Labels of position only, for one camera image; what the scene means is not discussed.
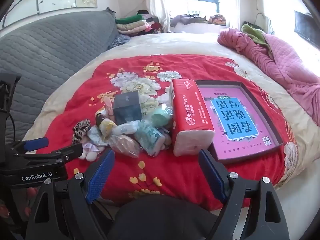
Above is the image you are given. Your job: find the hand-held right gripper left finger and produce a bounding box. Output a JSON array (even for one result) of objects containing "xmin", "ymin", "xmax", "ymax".
[{"xmin": 25, "ymin": 149, "xmax": 118, "ymax": 240}]

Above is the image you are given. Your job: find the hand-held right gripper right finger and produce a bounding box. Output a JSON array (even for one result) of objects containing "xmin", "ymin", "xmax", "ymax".
[{"xmin": 199, "ymin": 149, "xmax": 290, "ymax": 240}]

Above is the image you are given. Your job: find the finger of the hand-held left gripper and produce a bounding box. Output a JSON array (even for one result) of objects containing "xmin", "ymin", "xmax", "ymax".
[
  {"xmin": 10, "ymin": 137, "xmax": 49, "ymax": 155},
  {"xmin": 22, "ymin": 144, "xmax": 83, "ymax": 166}
]

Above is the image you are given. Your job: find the beige teddy bear purple dress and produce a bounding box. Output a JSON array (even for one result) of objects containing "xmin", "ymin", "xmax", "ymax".
[{"xmin": 79, "ymin": 142, "xmax": 105, "ymax": 161}]

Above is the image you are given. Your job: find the dark tray with pink print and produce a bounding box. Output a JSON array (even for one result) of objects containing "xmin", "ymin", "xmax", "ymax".
[{"xmin": 194, "ymin": 80, "xmax": 284, "ymax": 165}]

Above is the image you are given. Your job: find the yellow white snack packet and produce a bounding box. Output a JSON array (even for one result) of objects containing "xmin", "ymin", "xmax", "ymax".
[{"xmin": 95, "ymin": 107, "xmax": 117, "ymax": 137}]

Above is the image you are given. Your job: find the green ball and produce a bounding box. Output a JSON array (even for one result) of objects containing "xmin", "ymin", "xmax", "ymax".
[{"xmin": 150, "ymin": 104, "xmax": 174, "ymax": 128}]

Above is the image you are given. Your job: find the person's left hand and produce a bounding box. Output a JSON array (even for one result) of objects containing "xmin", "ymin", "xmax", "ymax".
[{"xmin": 0, "ymin": 187, "xmax": 39, "ymax": 218}]

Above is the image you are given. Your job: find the leopard print scrunchie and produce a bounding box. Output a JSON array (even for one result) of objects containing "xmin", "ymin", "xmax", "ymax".
[{"xmin": 72, "ymin": 119, "xmax": 92, "ymax": 144}]

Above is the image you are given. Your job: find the white floral cloth scrunchie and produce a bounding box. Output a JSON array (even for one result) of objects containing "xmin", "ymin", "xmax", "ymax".
[{"xmin": 86, "ymin": 126, "xmax": 110, "ymax": 147}]

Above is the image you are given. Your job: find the plastic bag with beige item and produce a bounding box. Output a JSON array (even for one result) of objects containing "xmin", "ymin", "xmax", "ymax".
[{"xmin": 107, "ymin": 135, "xmax": 140, "ymax": 158}]

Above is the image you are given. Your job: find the red floral blanket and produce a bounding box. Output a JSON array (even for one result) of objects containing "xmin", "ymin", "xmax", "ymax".
[{"xmin": 35, "ymin": 54, "xmax": 299, "ymax": 212}]

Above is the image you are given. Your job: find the pink rolled sock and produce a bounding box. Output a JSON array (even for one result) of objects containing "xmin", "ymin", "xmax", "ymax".
[{"xmin": 104, "ymin": 99, "xmax": 115, "ymax": 117}]

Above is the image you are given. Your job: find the teal tissue pack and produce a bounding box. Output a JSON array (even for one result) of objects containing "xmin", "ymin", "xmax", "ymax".
[{"xmin": 135, "ymin": 121, "xmax": 167, "ymax": 155}]

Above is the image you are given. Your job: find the red tissue pack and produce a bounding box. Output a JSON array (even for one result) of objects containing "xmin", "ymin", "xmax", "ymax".
[{"xmin": 169, "ymin": 79, "xmax": 215, "ymax": 157}]

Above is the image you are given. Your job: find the dark blue box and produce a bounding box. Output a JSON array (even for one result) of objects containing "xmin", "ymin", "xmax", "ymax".
[{"xmin": 112, "ymin": 91, "xmax": 143, "ymax": 126}]

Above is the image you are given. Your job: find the blue floral pillow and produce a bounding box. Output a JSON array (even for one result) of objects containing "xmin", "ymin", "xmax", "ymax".
[{"xmin": 108, "ymin": 34, "xmax": 130, "ymax": 50}]

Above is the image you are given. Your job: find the cream bed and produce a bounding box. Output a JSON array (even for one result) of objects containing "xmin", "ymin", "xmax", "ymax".
[{"xmin": 22, "ymin": 31, "xmax": 320, "ymax": 205}]

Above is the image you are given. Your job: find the pink quilt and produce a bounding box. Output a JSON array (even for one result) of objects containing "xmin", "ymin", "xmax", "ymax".
[{"xmin": 217, "ymin": 29, "xmax": 320, "ymax": 127}]

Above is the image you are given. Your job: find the stack of folded clothes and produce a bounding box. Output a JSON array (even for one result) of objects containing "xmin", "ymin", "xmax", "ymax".
[{"xmin": 115, "ymin": 10, "xmax": 163, "ymax": 37}]

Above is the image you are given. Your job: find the green cloth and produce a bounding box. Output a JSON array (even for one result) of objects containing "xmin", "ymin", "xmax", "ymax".
[{"xmin": 241, "ymin": 24, "xmax": 273, "ymax": 58}]

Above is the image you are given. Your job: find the colourful patterned cloth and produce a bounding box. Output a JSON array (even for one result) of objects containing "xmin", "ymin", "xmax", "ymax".
[{"xmin": 209, "ymin": 14, "xmax": 227, "ymax": 25}]

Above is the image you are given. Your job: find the grey purple clothes pile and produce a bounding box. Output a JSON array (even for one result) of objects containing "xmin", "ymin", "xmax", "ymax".
[{"xmin": 172, "ymin": 14, "xmax": 208, "ymax": 25}]

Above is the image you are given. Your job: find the white standing fan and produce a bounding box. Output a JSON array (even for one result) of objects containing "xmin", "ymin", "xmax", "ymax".
[{"xmin": 255, "ymin": 12, "xmax": 275, "ymax": 35}]

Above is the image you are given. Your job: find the white curtain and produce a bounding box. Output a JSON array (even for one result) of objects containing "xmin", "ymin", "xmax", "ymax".
[{"xmin": 144, "ymin": 0, "xmax": 172, "ymax": 33}]

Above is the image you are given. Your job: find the black cable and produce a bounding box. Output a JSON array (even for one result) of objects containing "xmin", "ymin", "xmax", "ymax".
[{"xmin": 7, "ymin": 115, "xmax": 16, "ymax": 142}]

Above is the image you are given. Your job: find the black wall television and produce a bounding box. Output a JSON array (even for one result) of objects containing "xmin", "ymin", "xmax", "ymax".
[{"xmin": 294, "ymin": 10, "xmax": 318, "ymax": 48}]

